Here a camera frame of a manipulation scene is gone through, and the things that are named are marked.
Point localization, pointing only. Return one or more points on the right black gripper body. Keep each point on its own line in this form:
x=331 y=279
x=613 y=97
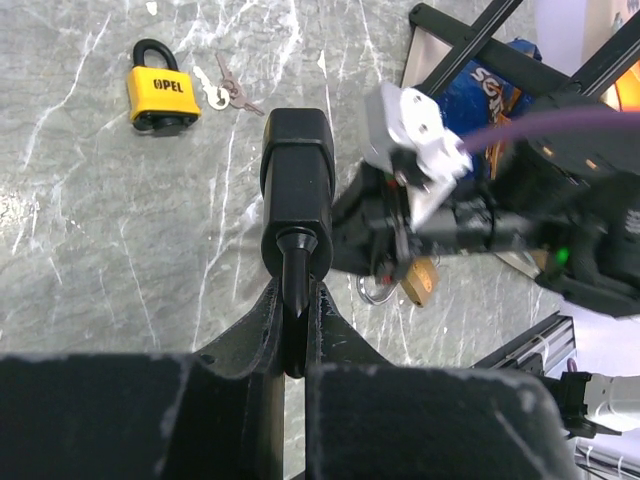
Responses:
x=372 y=235

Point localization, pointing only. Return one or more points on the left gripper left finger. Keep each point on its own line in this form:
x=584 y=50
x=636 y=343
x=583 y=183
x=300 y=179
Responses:
x=214 y=414

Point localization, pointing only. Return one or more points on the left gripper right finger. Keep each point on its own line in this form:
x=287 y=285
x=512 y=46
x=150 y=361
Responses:
x=369 y=419

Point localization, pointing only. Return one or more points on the brass padlock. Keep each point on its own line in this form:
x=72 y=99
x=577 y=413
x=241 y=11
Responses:
x=418 y=286

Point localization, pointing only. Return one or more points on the yellow padlock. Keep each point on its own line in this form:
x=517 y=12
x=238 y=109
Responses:
x=162 y=100

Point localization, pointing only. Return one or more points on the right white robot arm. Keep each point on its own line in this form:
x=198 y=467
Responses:
x=562 y=179

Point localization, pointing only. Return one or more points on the blue snack bag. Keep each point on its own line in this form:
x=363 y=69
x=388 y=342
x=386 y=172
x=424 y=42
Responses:
x=479 y=98

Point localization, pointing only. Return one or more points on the black tiered shelf rack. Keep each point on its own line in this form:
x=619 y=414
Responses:
x=586 y=46

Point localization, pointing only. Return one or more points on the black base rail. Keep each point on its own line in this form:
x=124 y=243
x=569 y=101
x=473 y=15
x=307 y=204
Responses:
x=539 y=350

